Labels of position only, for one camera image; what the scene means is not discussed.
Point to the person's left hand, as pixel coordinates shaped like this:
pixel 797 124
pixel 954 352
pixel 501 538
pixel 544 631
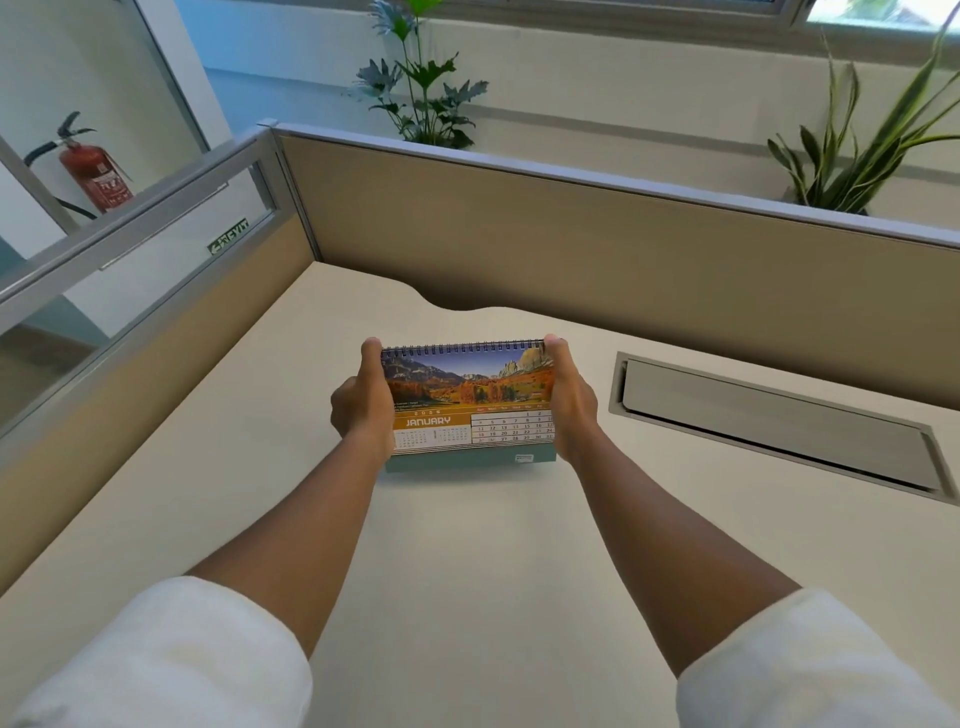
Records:
pixel 356 409

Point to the person's right hand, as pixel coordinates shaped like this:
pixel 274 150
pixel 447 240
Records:
pixel 574 405

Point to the person's right thumb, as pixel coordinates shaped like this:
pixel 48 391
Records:
pixel 555 360

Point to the person's left thumb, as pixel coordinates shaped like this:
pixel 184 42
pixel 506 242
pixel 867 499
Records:
pixel 374 364

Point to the spiral desk calendar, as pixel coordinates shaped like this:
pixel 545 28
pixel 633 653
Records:
pixel 472 409

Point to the person's left forearm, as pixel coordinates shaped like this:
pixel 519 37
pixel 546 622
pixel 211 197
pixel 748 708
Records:
pixel 292 536

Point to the person's right forearm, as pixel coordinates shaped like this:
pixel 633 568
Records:
pixel 664 551

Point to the beige cubicle partition panel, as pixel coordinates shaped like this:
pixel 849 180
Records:
pixel 600 240

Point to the green exit sign sticker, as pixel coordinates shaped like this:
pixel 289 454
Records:
pixel 229 236

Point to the glass-topped cubicle side partition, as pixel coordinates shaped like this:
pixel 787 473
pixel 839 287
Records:
pixel 127 300

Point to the broad-leaf green potted plant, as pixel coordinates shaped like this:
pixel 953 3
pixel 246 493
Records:
pixel 420 79

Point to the red fire extinguisher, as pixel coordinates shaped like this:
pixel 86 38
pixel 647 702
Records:
pixel 94 169

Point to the white left sleeve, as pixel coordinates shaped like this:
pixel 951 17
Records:
pixel 161 660

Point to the white sleeve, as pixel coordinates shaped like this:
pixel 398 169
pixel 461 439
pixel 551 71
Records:
pixel 814 667
pixel 161 660

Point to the long-leaf green potted plant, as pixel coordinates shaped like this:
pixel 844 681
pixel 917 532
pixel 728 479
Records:
pixel 862 142

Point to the white right sleeve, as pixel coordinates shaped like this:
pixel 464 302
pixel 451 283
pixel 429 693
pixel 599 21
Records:
pixel 814 667

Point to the grey window frame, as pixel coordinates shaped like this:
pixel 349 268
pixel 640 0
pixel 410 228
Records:
pixel 637 15

